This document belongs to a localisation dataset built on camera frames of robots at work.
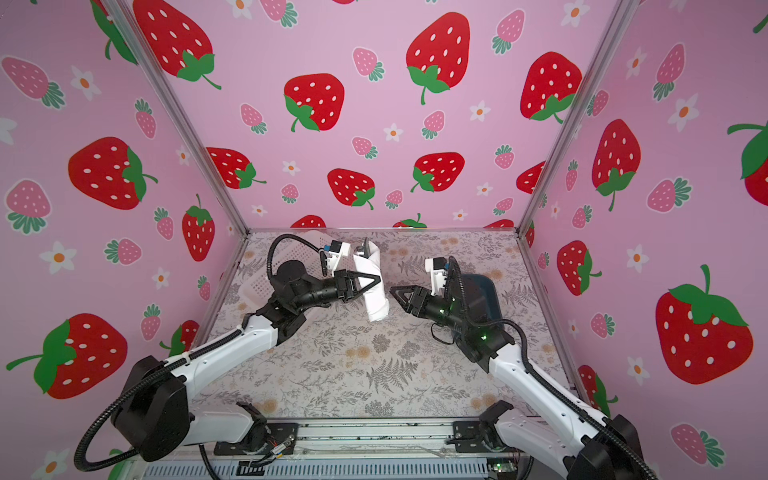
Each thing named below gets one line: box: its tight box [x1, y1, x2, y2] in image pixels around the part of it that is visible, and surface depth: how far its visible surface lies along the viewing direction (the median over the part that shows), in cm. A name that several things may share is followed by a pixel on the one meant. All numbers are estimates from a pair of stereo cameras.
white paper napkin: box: [353, 241, 389, 322], surface depth 69 cm
